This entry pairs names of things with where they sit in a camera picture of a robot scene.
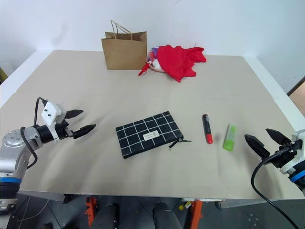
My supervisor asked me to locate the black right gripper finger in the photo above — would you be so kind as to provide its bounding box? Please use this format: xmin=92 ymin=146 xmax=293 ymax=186
xmin=265 ymin=128 xmax=290 ymax=146
xmin=244 ymin=134 xmax=271 ymax=161

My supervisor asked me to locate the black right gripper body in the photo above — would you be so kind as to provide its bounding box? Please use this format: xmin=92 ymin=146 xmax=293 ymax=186
xmin=268 ymin=139 xmax=299 ymax=169

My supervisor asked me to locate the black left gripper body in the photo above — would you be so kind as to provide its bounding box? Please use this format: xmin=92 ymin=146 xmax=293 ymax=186
xmin=55 ymin=112 xmax=75 ymax=140

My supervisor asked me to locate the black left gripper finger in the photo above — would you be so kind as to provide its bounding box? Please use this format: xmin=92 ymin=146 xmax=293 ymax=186
xmin=72 ymin=124 xmax=97 ymax=140
xmin=66 ymin=109 xmax=84 ymax=119

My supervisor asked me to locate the black grid zipper pouch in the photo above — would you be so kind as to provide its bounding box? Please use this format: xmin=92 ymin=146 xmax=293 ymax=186
xmin=115 ymin=110 xmax=193 ymax=160

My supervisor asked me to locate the green highlighter pen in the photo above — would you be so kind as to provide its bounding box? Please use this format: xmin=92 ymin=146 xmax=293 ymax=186
xmin=222 ymin=123 xmax=237 ymax=152

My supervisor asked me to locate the red black marker pen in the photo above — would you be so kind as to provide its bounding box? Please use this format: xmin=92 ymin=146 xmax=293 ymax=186
xmin=202 ymin=114 xmax=214 ymax=145

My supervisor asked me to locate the beige table cover sheet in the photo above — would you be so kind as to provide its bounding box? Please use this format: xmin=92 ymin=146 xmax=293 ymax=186
xmin=0 ymin=49 xmax=305 ymax=200

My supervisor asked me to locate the brown paper bag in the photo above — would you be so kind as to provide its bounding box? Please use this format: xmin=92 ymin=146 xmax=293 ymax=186
xmin=101 ymin=20 xmax=148 ymax=71

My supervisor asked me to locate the orange metal stand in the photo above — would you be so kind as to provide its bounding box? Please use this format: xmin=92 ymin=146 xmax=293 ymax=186
xmin=192 ymin=199 xmax=203 ymax=229
xmin=84 ymin=195 xmax=97 ymax=228

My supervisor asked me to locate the red ribbon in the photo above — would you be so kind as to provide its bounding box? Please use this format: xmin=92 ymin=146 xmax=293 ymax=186
xmin=138 ymin=62 xmax=151 ymax=77

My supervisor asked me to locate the dark rounded shape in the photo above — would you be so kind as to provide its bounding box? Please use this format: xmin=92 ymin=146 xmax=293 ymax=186
xmin=152 ymin=202 xmax=182 ymax=229
xmin=94 ymin=202 xmax=120 ymax=229

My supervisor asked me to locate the pink basket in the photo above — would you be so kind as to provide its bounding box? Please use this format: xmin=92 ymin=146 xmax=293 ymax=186
xmin=145 ymin=47 xmax=167 ymax=73

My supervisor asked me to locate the red cloth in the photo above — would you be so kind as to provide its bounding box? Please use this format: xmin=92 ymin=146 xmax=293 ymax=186
xmin=156 ymin=44 xmax=208 ymax=83

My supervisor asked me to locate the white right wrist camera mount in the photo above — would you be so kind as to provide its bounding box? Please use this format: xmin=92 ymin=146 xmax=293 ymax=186
xmin=279 ymin=129 xmax=305 ymax=175

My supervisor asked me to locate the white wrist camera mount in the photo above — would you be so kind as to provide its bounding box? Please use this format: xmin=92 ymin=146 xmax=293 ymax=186
xmin=279 ymin=129 xmax=305 ymax=175
xmin=41 ymin=101 xmax=66 ymax=143

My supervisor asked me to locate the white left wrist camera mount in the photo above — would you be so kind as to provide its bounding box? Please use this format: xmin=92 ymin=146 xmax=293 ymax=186
xmin=41 ymin=101 xmax=66 ymax=143

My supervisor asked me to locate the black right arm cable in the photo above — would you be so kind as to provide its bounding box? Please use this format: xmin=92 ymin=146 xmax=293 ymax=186
xmin=251 ymin=143 xmax=300 ymax=229

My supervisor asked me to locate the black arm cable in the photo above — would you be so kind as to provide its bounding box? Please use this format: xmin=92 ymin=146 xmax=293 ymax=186
xmin=251 ymin=143 xmax=300 ymax=229
xmin=20 ymin=97 xmax=48 ymax=169

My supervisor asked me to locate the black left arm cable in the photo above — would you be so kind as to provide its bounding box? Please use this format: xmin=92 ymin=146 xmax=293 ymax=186
xmin=20 ymin=97 xmax=48 ymax=169

